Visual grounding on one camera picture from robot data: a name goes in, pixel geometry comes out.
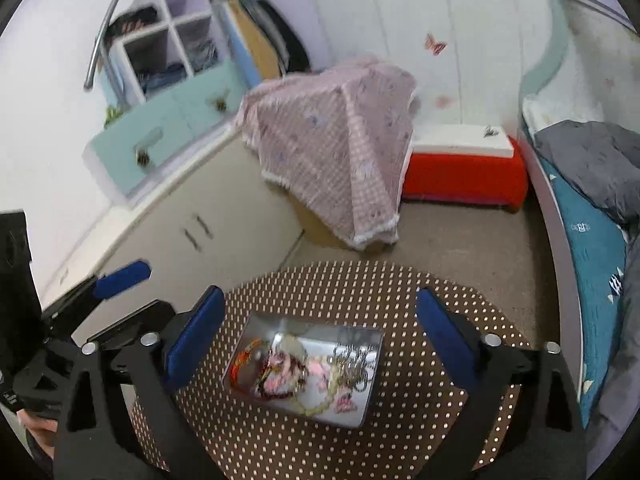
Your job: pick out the silver metal tin tray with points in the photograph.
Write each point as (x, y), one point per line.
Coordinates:
(365, 405)

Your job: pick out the teal wardrobe drawers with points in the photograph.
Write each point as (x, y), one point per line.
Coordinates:
(200, 95)

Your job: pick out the hanging clothes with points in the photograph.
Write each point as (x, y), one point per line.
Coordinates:
(260, 35)

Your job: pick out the folded grey clothes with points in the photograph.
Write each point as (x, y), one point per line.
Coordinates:
(202, 56)

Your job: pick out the cream cabinet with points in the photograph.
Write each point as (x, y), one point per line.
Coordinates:
(215, 200)

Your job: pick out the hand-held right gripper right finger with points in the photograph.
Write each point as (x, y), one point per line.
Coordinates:
(442, 330)

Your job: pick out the teal drawer chest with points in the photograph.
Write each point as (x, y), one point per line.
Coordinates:
(120, 152)

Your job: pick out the folded blue jeans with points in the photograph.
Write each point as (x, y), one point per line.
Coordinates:
(162, 77)

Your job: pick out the red storage bench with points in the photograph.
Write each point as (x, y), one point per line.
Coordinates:
(460, 177)

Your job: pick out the black hair clip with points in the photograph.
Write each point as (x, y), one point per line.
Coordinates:
(490, 132)

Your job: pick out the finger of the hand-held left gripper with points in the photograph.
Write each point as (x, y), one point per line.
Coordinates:
(132, 320)
(122, 280)

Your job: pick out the folded dark clothes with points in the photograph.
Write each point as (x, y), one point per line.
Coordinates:
(132, 21)

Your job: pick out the red bangle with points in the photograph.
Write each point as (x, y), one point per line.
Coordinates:
(241, 358)

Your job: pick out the brown polka dot tablecloth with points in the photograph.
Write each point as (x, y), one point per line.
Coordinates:
(310, 450)

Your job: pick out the white wardrobe shelf unit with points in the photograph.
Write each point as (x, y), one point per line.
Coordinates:
(167, 20)

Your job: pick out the pink hair bow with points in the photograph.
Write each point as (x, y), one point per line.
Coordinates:
(320, 369)

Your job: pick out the curved metal rail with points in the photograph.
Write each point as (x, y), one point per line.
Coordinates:
(105, 25)

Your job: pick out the pale butterfly wall sticker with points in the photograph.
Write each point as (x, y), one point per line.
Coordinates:
(444, 101)

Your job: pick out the pink butterfly hair clip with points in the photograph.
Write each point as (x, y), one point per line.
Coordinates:
(345, 403)

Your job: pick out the pink butterfly wall sticker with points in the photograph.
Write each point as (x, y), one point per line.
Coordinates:
(435, 44)

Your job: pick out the green plant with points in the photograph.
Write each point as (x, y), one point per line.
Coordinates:
(112, 116)

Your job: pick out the person's left hand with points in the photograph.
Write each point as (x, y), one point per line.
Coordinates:
(40, 430)

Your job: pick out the grey blanket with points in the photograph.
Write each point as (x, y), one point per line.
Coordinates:
(590, 160)

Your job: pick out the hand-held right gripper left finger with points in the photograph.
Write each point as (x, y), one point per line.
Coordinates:
(197, 340)

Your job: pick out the bed with teal sheet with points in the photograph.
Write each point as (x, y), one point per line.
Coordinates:
(590, 255)

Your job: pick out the clear jade bangle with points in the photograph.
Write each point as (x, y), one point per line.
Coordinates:
(290, 345)

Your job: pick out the pink checked cloth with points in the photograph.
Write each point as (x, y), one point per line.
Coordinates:
(335, 145)

